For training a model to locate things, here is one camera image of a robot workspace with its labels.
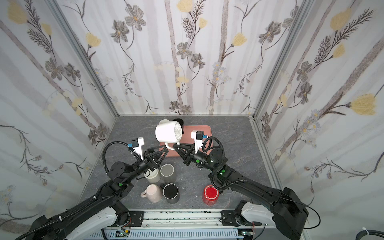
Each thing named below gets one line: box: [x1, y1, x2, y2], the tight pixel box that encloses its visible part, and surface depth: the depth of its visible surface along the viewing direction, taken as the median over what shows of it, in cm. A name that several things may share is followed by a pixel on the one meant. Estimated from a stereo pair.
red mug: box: [202, 184, 220, 206], surface depth 76 cm
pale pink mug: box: [140, 184, 163, 203], surface depth 77 cm
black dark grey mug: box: [160, 183, 180, 205], surface depth 77 cm
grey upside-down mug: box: [160, 163, 176, 184], surface depth 81 cm
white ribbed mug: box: [155, 121, 183, 151], surface depth 61 cm
